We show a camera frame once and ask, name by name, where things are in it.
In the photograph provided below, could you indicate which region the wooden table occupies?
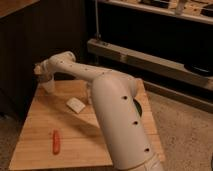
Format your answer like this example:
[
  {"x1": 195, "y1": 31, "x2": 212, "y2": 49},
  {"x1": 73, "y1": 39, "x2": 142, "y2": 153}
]
[{"x1": 8, "y1": 78, "x2": 167, "y2": 171}]

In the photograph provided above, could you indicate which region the long metal shelf rail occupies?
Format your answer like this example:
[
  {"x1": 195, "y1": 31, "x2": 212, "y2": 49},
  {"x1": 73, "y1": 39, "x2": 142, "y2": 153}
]
[{"x1": 87, "y1": 39, "x2": 213, "y2": 91}]

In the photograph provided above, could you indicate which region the white eraser block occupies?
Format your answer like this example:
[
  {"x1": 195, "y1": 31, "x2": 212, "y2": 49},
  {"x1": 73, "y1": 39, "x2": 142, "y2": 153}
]
[{"x1": 66, "y1": 98, "x2": 86, "y2": 113}]

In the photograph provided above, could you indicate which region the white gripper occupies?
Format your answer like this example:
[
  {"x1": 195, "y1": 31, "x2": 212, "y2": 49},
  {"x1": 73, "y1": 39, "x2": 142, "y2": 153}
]
[{"x1": 34, "y1": 61, "x2": 53, "y2": 81}]

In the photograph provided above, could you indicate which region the dark green round object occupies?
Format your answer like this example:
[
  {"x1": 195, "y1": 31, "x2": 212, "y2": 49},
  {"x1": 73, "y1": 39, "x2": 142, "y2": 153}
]
[{"x1": 133, "y1": 99, "x2": 143, "y2": 117}]

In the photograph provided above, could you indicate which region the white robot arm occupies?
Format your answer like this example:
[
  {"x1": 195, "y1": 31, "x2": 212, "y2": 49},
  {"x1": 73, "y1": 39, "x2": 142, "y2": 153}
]
[{"x1": 34, "y1": 51, "x2": 164, "y2": 171}]

